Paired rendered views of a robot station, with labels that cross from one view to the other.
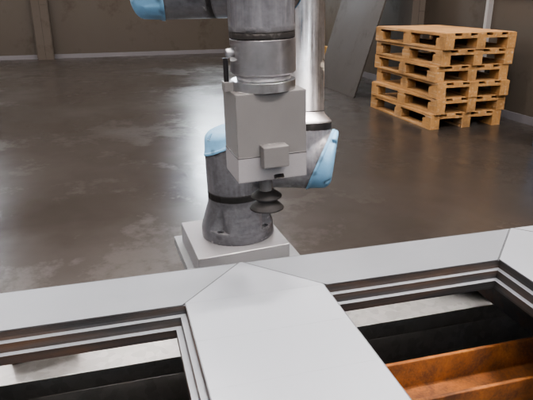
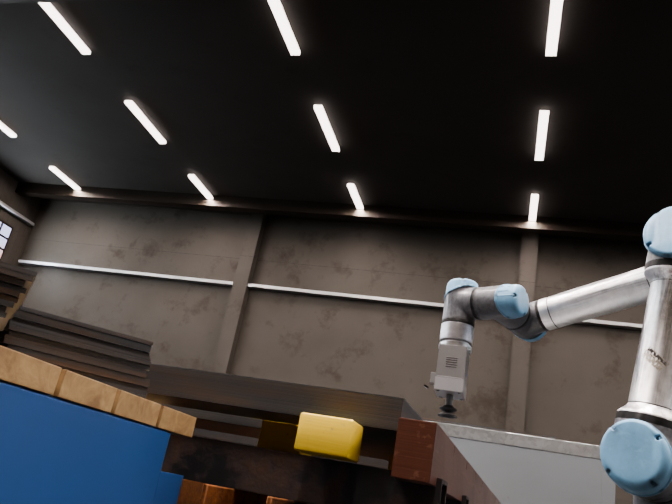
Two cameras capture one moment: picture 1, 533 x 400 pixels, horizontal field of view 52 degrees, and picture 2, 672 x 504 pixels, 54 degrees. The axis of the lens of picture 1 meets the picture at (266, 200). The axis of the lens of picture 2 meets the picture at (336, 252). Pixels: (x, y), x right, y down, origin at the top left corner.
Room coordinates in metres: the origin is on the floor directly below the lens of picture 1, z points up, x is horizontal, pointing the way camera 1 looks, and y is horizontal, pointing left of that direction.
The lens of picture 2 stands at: (1.23, -1.38, 0.73)
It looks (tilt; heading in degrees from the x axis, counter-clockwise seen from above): 21 degrees up; 125
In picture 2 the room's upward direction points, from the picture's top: 11 degrees clockwise
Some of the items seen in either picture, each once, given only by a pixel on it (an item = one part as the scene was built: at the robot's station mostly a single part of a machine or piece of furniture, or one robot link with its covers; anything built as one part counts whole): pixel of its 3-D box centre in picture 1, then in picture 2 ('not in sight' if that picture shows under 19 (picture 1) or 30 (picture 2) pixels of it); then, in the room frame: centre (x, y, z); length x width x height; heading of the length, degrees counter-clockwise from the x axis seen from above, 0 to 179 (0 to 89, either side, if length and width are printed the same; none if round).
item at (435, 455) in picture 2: not in sight; (474, 496); (0.71, 0.04, 0.80); 1.62 x 0.04 x 0.06; 106
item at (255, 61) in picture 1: (260, 58); (456, 336); (0.65, 0.01, 1.13); 0.08 x 0.08 x 0.05
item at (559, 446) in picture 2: not in sight; (425, 436); (0.13, 1.03, 1.03); 1.30 x 0.60 x 0.04; 16
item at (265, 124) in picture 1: (265, 128); (447, 369); (0.64, 0.00, 1.06); 0.10 x 0.09 x 0.16; 17
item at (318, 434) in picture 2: not in sight; (329, 437); (0.84, -0.75, 0.79); 0.06 x 0.05 x 0.04; 16
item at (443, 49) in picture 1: (437, 72); not in sight; (5.71, -1.74, 0.43); 1.24 x 0.84 x 0.87; 18
